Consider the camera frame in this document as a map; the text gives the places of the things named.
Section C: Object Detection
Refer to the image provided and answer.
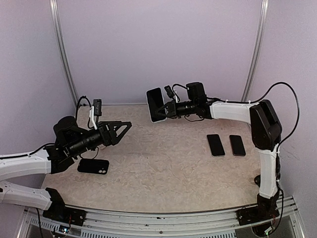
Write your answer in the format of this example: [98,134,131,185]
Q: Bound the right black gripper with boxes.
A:
[155,99,197,118]

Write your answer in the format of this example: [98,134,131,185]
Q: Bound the black phone silver edge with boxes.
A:
[207,134,225,157]

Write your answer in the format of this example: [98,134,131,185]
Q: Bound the left aluminium frame post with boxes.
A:
[49,0,79,106]

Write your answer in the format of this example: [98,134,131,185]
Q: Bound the front aluminium rail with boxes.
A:
[17,197,305,238]

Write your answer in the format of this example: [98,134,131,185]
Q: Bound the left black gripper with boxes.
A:
[68,120,131,157]

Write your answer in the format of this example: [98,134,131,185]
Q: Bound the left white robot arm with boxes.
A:
[0,116,132,221]

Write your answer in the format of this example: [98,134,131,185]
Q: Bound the black phone red edge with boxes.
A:
[229,135,246,156]

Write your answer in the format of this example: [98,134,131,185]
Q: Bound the aluminium frame post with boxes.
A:
[241,0,269,102]
[49,0,79,106]

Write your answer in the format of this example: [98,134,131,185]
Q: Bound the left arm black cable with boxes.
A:
[0,95,100,159]

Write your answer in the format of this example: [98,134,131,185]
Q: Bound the black phone case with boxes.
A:
[77,159,109,175]

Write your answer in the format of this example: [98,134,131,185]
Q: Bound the light blue phone case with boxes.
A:
[146,87,167,124]

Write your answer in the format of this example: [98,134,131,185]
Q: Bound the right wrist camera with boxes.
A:
[164,85,178,102]

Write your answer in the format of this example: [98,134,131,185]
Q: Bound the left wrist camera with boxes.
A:
[88,99,102,129]

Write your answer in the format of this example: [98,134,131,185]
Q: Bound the right aluminium frame post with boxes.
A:
[241,0,269,102]

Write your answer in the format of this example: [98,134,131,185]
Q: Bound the teal green phone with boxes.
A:
[146,88,166,122]

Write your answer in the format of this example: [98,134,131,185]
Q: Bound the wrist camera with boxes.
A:
[164,85,178,102]
[88,99,102,129]

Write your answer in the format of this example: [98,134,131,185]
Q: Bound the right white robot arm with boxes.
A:
[146,82,282,220]

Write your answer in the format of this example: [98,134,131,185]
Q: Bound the dark green mug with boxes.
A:
[254,175,261,186]

